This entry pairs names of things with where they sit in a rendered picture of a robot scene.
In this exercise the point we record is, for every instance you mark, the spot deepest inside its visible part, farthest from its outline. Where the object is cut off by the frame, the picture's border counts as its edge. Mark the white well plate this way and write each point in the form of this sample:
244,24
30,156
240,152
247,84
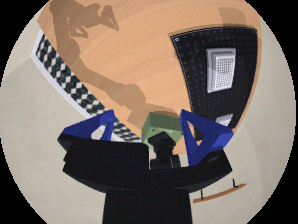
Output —
222,63
224,121

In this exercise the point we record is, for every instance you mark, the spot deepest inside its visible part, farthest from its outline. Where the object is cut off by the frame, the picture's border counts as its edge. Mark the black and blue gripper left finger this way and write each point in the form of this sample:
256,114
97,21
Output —
87,127

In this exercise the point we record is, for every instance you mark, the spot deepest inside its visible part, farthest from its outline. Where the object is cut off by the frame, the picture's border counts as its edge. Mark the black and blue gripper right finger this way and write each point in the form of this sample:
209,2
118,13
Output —
216,136

